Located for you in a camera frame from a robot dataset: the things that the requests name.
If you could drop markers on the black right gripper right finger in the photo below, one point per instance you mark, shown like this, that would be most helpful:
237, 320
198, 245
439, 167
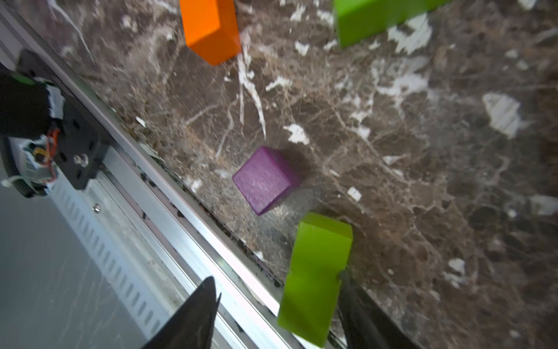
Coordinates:
364, 323

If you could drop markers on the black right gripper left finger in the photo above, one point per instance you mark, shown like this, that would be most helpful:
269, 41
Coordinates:
192, 326

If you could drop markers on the green block bottom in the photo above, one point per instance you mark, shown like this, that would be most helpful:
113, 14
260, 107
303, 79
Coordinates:
321, 251

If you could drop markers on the green block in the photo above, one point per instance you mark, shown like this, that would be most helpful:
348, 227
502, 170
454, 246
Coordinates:
321, 251
356, 20

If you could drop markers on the purple small block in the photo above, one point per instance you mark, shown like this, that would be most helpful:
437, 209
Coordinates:
265, 179

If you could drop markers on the orange block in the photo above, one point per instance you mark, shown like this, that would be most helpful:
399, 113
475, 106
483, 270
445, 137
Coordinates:
211, 29

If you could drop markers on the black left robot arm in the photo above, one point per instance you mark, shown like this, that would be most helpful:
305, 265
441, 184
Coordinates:
32, 109

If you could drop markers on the aluminium front rail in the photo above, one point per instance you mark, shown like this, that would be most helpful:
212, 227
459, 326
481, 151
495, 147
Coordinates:
152, 242

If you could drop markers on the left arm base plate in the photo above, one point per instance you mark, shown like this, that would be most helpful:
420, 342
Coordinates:
83, 142

